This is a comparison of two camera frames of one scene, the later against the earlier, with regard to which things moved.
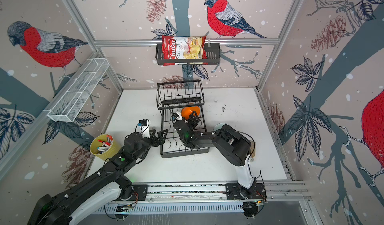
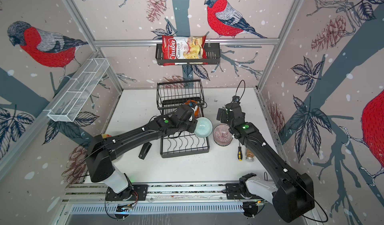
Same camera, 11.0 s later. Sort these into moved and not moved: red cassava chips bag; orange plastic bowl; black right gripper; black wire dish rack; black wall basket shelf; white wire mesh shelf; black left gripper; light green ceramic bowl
Moved: black right gripper; light green ceramic bowl; orange plastic bowl; black left gripper
Not moved: red cassava chips bag; black wall basket shelf; black wire dish rack; white wire mesh shelf
